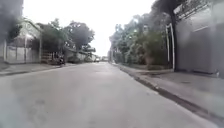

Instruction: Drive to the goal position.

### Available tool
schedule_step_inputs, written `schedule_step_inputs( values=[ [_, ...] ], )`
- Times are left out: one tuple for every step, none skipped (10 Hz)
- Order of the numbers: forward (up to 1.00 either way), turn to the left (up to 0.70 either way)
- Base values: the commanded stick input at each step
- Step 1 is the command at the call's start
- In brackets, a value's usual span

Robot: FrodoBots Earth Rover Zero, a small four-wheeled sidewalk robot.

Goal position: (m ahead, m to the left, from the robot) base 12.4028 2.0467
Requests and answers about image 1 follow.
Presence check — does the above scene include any row of green trees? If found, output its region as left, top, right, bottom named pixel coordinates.
left=108, top=0, right=178, bottom=70

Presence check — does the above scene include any grey asphalt road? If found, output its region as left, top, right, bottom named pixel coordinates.
left=0, top=61, right=221, bottom=128

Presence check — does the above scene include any large dark tree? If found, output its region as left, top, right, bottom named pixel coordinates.
left=64, top=20, right=96, bottom=53

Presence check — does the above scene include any motorcycle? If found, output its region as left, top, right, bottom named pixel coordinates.
left=57, top=54, right=66, bottom=67

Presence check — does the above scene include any dark kerb gutter strip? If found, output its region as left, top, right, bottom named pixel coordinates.
left=111, top=63, right=224, bottom=128

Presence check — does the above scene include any white pole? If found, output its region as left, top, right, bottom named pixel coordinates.
left=165, top=22, right=176, bottom=71

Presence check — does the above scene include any green leafy tree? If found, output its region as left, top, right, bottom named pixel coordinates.
left=36, top=18, right=69, bottom=56

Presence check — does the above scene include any grey concrete sidewalk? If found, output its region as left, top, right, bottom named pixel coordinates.
left=114, top=63, right=224, bottom=118

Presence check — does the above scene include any grey pavement strip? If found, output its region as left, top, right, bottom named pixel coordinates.
left=0, top=62, right=68, bottom=77

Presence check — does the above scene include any building with pitched roof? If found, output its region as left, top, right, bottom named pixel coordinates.
left=0, top=18, right=44, bottom=64

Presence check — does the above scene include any low grey wall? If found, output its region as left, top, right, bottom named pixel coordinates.
left=64, top=48, right=98, bottom=64

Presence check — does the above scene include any grey concrete wall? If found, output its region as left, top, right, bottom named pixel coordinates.
left=173, top=0, right=224, bottom=76

